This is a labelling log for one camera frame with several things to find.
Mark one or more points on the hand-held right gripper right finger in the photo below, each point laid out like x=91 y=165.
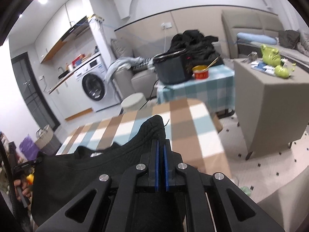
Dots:
x=166 y=166

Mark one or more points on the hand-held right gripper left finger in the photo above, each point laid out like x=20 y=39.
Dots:
x=157 y=164

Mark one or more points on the black knit sweater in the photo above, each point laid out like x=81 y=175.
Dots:
x=72 y=174

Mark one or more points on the pile of black clothes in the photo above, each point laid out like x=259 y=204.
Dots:
x=198 y=43

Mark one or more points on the person's left hand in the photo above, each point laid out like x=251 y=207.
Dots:
x=27 y=192

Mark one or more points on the yellow plush toy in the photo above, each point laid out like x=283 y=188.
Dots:
x=30 y=178

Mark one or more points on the purple bag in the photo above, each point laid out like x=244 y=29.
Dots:
x=27 y=147

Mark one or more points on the woven basket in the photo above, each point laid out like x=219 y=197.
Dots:
x=45 y=140

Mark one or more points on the checkered tablecloth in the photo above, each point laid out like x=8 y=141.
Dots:
x=188 y=125

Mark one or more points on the white round stool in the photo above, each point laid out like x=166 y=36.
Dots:
x=132 y=101

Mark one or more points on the dark glass door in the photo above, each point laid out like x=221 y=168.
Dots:
x=31 y=89

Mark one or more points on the small table with teal cloth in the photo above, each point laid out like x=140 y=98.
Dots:
x=193 y=91

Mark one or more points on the white lower kitchen cabinets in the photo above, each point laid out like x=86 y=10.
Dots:
x=70 y=99

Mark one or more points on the white washing machine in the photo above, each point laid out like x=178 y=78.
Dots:
x=109 y=96

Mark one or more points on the grey sofa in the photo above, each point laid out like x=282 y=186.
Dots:
x=140 y=82

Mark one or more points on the black rice cooker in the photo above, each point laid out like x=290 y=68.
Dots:
x=171 y=70

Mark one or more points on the red instant noodle bowl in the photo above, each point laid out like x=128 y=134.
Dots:
x=200 y=73

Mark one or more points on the houndstooth cushion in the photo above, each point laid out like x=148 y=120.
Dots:
x=144 y=62

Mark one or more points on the black faucet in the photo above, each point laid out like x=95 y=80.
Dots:
x=60 y=70

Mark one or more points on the grey blanket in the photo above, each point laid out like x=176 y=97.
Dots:
x=118 y=65

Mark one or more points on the gold spoon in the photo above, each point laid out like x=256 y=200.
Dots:
x=213 y=62

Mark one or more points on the grey cushion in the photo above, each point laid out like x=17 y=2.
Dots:
x=120 y=50

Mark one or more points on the red container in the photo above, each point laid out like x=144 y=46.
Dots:
x=77 y=60

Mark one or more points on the beige side table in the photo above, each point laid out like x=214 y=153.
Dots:
x=280 y=205

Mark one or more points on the beige coffee table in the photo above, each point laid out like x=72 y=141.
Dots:
x=272 y=108

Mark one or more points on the range hood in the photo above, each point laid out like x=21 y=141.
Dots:
x=74 y=30

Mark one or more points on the white upper cabinets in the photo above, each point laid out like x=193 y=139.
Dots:
x=55 y=24

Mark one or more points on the small green toy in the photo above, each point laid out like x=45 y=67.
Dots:
x=282 y=71

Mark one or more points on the light blue pillow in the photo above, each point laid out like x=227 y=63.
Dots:
x=256 y=38

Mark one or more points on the white router box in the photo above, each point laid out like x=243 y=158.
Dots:
x=96 y=18

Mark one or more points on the beige sofa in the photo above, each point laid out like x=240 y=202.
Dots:
x=251 y=21

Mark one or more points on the dark grey garment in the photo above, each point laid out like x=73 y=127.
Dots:
x=288 y=38

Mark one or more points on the white wall socket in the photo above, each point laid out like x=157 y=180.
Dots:
x=166 y=25

